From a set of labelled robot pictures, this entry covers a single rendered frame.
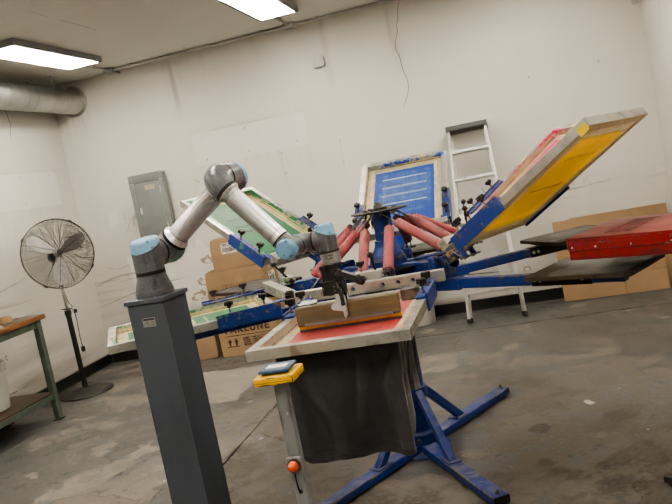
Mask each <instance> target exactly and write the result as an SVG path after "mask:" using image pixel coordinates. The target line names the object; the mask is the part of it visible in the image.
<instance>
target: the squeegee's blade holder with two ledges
mask: <svg viewBox="0 0 672 504"><path fill-rule="evenodd" d="M392 314H393V311H390V312H383V313H376V314H369V315H363V316H356V317H349V318H342V319H336V320H329V321H322V322H316V323H309V324H305V327H312V326H318V325H325V324H332V323H339V322H345V321H352V320H359V319H366V318H373V317H379V316H386V315H392Z"/></svg>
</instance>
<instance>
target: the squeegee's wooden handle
mask: <svg viewBox="0 0 672 504"><path fill-rule="evenodd" d="M335 302H336V301H335ZM335 302H328V303H322V304H315V305H309V306H302V307H296V308H295V314H296V318H297V323H298V327H305V324H309V323H316V322H322V321H329V320H336V319H342V318H345V316H344V313H343V311H335V310H332V308H331V306H332V305H333V304H334V303H335ZM346 303H347V307H348V312H349V313H348V316H347V318H349V317H356V316H363V315H369V314H376V313H383V312H390V311H393V313H400V312H401V310H402V309H401V304H400V299H399V294H398V292H393V293H386V294H380V295H373V296H367V297H360V298H354V299H347V300H346Z"/></svg>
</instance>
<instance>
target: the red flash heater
mask: <svg viewBox="0 0 672 504"><path fill-rule="evenodd" d="M565 240H566V246H567V251H569V253H570V259H571V261H572V260H587V259H602V258H617V257H633V256H648V255H663V254H672V213H666V214H656V215H647V216H637V217H627V218H617V219H611V220H609V221H606V222H604V223H602V224H599V225H597V226H595V227H592V228H590V229H588V230H585V231H583V232H581V233H578V234H576V235H574V236H571V237H569V238H567V239H565Z"/></svg>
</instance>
